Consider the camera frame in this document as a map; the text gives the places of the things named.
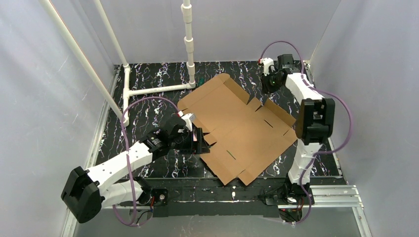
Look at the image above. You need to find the brown cardboard box sheet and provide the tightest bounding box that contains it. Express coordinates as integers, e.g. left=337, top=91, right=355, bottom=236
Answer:
left=177, top=73, right=296, bottom=185

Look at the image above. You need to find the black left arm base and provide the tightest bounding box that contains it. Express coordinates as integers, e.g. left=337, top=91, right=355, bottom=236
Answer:
left=134, top=177, right=168, bottom=207

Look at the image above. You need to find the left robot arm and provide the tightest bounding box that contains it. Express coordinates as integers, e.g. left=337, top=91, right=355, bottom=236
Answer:
left=61, top=113, right=210, bottom=223

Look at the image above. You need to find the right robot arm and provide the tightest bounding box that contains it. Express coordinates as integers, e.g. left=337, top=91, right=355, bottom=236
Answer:
left=259, top=54, right=335, bottom=188

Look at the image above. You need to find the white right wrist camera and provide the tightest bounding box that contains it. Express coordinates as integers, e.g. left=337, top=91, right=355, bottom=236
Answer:
left=258, top=57, right=276, bottom=76

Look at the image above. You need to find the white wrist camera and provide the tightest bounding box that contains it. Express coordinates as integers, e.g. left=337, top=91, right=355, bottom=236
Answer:
left=177, top=111, right=196, bottom=131
left=258, top=57, right=276, bottom=76

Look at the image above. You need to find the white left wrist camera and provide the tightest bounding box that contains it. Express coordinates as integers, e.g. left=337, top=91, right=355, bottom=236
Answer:
left=177, top=111, right=196, bottom=131

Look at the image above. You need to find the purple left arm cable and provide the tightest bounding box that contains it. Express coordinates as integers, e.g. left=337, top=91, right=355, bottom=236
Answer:
left=112, top=96, right=181, bottom=227

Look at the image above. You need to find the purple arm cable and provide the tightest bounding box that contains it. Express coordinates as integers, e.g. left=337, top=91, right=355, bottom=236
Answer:
left=259, top=40, right=354, bottom=226
left=112, top=96, right=181, bottom=227

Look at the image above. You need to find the white pvc pipe frame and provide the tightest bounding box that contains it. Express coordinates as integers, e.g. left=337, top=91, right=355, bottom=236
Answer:
left=39, top=0, right=197, bottom=127

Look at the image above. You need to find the green handled screwdriver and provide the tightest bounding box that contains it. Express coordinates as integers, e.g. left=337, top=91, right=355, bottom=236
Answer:
left=196, top=78, right=205, bottom=86

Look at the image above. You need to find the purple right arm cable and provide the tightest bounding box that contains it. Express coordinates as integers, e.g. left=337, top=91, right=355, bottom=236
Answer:
left=259, top=40, right=354, bottom=226

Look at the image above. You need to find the aluminium rail frame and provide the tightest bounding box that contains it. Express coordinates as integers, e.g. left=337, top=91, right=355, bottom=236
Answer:
left=61, top=60, right=374, bottom=237

